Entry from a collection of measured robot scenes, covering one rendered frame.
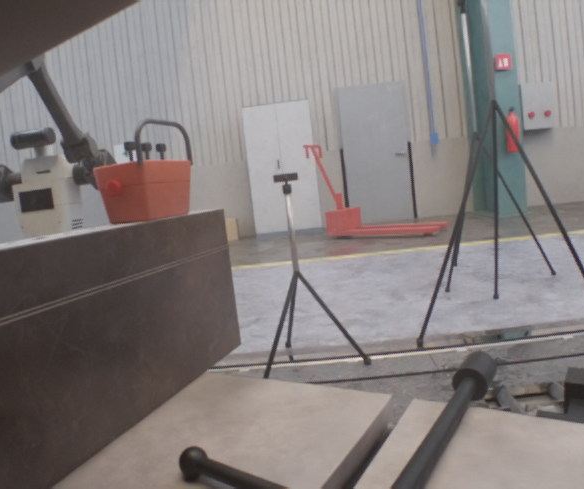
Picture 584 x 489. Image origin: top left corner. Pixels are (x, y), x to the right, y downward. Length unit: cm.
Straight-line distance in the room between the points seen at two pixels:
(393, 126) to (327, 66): 139
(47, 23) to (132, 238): 62
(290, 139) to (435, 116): 235
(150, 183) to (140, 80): 696
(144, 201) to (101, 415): 42
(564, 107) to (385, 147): 296
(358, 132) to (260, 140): 156
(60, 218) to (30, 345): 116
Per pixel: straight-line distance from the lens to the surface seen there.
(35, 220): 192
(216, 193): 732
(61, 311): 79
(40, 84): 164
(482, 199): 751
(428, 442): 71
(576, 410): 92
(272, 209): 666
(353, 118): 721
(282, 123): 669
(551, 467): 74
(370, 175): 717
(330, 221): 558
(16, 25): 34
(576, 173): 829
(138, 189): 96
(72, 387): 82
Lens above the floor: 72
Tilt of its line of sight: 7 degrees down
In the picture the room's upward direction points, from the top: 6 degrees counter-clockwise
